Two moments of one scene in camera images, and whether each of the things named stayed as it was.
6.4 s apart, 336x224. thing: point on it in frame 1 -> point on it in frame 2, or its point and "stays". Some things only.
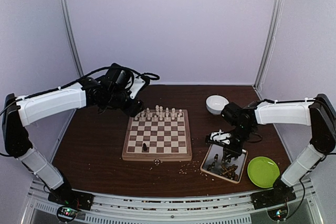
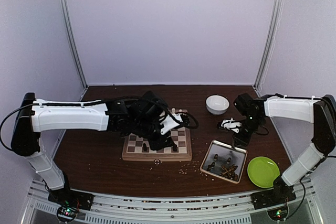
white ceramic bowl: [215, 104] stays
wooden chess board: [158, 135] stays
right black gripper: [235, 152] -> [243, 141]
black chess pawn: [144, 147] stays
